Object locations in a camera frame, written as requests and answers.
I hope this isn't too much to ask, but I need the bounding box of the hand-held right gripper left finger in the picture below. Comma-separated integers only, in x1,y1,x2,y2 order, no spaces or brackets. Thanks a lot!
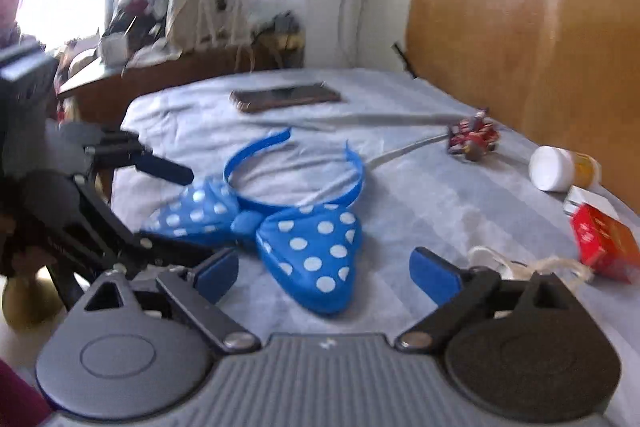
82,248,262,354

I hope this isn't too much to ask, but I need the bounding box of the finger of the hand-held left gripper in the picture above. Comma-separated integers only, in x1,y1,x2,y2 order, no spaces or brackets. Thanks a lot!
85,130,195,186
70,174,218,280

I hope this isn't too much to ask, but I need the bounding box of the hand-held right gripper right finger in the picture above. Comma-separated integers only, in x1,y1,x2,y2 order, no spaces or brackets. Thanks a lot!
395,247,581,354

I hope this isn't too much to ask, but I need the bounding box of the blue polka dot bow headband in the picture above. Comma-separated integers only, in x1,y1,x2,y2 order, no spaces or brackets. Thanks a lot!
141,127,364,317

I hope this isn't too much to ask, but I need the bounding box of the yellow bottle with white lid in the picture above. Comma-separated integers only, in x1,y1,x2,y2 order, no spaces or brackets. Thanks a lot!
529,146,602,192

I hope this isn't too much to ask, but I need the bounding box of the small white box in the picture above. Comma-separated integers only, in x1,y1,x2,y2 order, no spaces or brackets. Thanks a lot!
563,185,621,220

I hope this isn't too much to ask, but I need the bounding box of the red cardboard box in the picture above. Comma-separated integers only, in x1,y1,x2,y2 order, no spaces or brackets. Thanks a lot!
571,203,640,283

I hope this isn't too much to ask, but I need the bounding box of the light blue striped bedsheet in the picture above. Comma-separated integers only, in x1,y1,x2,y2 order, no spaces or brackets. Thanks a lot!
110,67,640,358

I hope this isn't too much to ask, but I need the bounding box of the wooden desk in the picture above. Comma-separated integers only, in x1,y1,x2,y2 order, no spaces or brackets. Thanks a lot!
57,49,306,132

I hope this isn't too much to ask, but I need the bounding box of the brass round knob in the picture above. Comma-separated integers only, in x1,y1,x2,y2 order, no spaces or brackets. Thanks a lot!
1,272,63,328

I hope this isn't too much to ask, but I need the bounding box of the red toy figure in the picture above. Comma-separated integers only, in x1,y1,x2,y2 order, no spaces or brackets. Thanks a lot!
446,108,501,160

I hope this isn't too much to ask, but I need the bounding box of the dark smartphone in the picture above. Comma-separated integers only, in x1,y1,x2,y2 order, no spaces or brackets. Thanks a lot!
230,83,342,114

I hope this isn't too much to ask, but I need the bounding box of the person's maroon clothing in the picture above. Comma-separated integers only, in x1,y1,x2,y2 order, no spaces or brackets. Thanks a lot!
0,357,48,427

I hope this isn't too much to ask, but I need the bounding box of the brown wooden board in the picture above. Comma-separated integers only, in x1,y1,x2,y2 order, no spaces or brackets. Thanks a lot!
405,0,640,200

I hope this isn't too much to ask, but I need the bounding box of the white looped cord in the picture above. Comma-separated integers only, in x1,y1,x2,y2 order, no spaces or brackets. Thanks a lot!
467,246,596,285

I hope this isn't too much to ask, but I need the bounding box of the black strap on board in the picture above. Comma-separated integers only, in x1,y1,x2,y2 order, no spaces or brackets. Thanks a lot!
392,42,418,80

